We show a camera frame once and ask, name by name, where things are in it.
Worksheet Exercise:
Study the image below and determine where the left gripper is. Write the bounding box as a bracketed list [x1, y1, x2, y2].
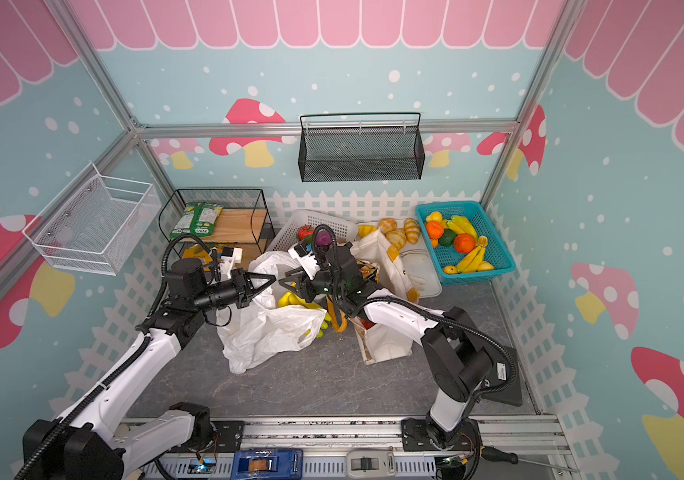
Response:
[193, 268, 277, 313]

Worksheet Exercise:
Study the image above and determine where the white plastic grocery bag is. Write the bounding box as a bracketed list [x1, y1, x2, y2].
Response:
[218, 282, 327, 374]

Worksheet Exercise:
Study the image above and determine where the white canvas tote bag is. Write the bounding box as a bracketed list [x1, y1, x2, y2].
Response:
[327, 229, 420, 365]

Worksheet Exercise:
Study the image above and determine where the green avocado fruit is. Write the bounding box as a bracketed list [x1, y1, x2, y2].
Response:
[438, 229, 457, 247]

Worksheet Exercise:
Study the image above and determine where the red orange fruit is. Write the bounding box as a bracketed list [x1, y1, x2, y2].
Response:
[453, 233, 476, 255]

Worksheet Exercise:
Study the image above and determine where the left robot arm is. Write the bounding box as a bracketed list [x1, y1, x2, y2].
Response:
[16, 240, 276, 479]

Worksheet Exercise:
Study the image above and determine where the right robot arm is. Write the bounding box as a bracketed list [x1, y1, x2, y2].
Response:
[279, 235, 520, 451]

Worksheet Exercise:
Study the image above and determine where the purple onion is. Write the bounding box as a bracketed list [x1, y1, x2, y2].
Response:
[314, 230, 333, 249]

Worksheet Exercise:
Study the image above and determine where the white plastic vegetable basket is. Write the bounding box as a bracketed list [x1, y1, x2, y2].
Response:
[267, 210, 358, 251]

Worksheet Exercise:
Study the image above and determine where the yellow corn bread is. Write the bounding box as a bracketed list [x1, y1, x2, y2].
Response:
[358, 224, 378, 238]

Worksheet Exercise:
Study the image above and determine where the red tomato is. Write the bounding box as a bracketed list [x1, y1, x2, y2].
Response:
[297, 225, 314, 241]

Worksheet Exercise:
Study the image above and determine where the yellow snack pack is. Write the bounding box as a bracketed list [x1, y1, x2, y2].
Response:
[182, 244, 216, 265]

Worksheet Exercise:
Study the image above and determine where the large croissant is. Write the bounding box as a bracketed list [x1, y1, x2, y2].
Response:
[386, 229, 408, 251]

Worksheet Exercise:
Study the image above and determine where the round bread roll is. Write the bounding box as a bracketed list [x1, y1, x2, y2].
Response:
[377, 218, 398, 235]

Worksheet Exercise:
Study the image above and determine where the white plastic tray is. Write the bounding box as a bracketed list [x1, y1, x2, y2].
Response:
[380, 218, 442, 299]

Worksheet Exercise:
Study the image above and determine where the green snack bag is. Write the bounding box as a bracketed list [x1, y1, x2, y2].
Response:
[170, 202, 223, 239]

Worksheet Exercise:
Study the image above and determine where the right croissant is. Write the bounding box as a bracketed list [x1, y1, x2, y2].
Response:
[403, 218, 420, 244]

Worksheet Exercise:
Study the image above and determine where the yellow lemon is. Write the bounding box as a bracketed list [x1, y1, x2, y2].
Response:
[426, 211, 443, 223]

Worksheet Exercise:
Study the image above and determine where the teal plastic fruit basket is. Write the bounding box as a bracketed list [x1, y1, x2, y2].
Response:
[415, 200, 515, 285]

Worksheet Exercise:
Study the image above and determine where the yellow banana bunch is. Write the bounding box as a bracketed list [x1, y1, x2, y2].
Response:
[457, 236, 495, 274]
[447, 216, 478, 239]

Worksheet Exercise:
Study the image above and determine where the blue box device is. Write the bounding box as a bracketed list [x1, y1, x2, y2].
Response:
[231, 449, 303, 480]

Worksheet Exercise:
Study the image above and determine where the black flat box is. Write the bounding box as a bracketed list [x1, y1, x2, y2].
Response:
[483, 349, 523, 407]

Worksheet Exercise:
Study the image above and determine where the black screwdriver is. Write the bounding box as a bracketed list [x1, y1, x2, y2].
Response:
[480, 446, 579, 473]

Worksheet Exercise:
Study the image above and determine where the black wire wooden shelf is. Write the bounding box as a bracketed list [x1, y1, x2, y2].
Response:
[157, 188, 276, 270]

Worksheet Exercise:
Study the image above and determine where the black wire wall basket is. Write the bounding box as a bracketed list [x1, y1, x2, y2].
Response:
[298, 112, 426, 182]

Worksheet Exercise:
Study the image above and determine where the white wire wall basket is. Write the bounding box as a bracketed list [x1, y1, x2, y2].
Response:
[22, 163, 161, 276]

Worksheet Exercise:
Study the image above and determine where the grey switch box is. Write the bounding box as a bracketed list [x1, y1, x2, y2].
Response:
[345, 449, 396, 480]

